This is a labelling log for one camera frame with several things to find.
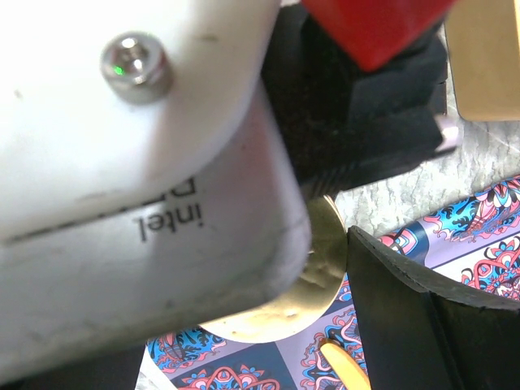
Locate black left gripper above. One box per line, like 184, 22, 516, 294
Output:
262, 6, 457, 195

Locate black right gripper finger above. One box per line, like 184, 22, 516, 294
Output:
347, 226, 519, 389

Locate gold round jar lid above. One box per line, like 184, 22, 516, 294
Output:
201, 196, 348, 344

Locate gold tin colourful jelly candies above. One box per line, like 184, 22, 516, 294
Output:
444, 0, 519, 122

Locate gold knife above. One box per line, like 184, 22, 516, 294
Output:
319, 340, 371, 390

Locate patterned blue placemat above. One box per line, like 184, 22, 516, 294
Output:
148, 177, 519, 389

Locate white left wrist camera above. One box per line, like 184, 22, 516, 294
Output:
1, 1, 310, 383

